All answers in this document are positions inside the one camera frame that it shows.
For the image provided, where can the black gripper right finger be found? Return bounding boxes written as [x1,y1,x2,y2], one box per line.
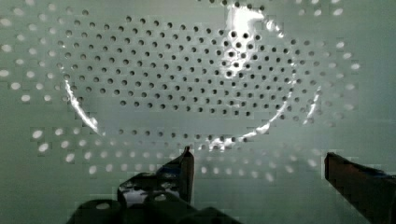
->
[324,152,396,224]

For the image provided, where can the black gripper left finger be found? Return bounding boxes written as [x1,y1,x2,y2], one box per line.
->
[117,146,194,205]

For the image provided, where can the green oval strainer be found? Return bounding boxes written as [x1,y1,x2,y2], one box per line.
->
[1,0,395,224]

